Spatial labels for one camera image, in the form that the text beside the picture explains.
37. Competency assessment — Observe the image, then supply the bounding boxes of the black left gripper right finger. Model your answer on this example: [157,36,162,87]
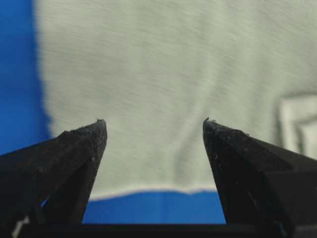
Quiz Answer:
[203,119,317,238]

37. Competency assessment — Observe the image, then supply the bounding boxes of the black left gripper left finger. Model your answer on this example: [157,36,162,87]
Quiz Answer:
[0,119,107,238]

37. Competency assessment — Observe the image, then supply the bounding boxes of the blue table mat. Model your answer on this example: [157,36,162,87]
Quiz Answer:
[0,0,225,224]

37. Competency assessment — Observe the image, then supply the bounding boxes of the pale green bath towel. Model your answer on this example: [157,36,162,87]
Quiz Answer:
[35,0,317,199]

